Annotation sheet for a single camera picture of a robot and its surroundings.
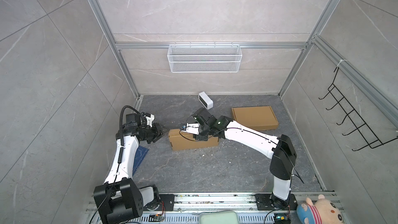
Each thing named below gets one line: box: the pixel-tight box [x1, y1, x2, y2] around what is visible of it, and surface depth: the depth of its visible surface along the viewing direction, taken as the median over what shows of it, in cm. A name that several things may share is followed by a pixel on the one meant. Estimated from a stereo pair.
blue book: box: [132, 145, 150, 177], surface depth 90 cm
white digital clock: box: [197, 91, 214, 110], surface depth 110 cm
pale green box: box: [198, 210, 240, 224], surface depth 69 cm
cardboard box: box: [231, 105, 279, 131], surface depth 105 cm
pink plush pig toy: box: [296, 194, 345, 224], surface depth 67 cm
